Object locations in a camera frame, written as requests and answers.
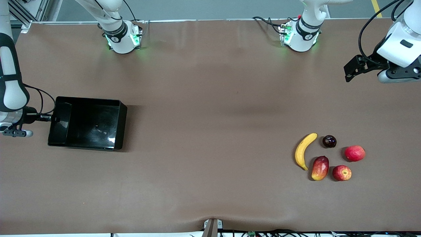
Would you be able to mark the black plastic box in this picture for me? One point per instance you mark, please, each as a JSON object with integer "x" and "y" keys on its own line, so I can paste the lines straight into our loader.
{"x": 92, "y": 125}

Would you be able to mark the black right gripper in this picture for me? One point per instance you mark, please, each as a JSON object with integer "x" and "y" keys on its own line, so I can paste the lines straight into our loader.
{"x": 30, "y": 111}

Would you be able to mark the red yellow mango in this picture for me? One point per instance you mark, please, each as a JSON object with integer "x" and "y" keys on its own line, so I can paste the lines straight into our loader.
{"x": 320, "y": 168}

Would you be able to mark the dark purple plum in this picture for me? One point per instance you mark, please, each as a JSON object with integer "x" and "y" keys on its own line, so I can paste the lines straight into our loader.
{"x": 329, "y": 141}

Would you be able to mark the yellow banana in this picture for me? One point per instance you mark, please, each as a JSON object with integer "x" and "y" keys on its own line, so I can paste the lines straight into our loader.
{"x": 300, "y": 154}

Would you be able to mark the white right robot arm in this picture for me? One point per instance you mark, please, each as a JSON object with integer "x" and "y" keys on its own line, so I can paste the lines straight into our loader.
{"x": 13, "y": 92}

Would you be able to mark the aluminium frame profile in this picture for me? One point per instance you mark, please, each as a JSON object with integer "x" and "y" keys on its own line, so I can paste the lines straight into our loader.
{"x": 23, "y": 18}

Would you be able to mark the grey metal clamp bracket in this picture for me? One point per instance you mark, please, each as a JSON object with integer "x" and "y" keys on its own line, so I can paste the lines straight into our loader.
{"x": 212, "y": 227}

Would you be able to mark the pink red round fruit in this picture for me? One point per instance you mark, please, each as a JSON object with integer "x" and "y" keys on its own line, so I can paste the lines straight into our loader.
{"x": 355, "y": 153}

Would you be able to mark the brown table mat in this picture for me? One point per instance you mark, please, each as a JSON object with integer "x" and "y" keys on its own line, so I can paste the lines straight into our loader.
{"x": 197, "y": 181}

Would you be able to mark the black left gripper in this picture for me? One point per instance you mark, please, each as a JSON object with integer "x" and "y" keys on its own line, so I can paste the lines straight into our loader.
{"x": 374, "y": 62}

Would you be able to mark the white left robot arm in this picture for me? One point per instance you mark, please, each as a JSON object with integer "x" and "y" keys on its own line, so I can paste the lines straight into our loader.
{"x": 304, "y": 36}

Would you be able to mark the red yellow apple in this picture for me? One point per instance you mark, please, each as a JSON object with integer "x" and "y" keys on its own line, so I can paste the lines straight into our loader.
{"x": 342, "y": 173}

